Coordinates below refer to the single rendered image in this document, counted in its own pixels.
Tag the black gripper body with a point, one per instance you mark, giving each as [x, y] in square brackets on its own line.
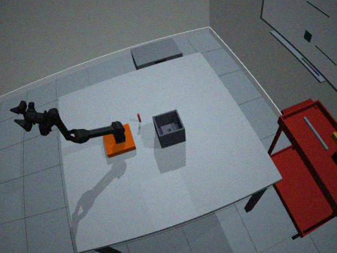
[30, 117]

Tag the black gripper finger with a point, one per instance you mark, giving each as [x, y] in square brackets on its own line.
[15, 110]
[20, 122]

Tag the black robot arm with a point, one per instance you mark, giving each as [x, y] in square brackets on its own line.
[47, 120]

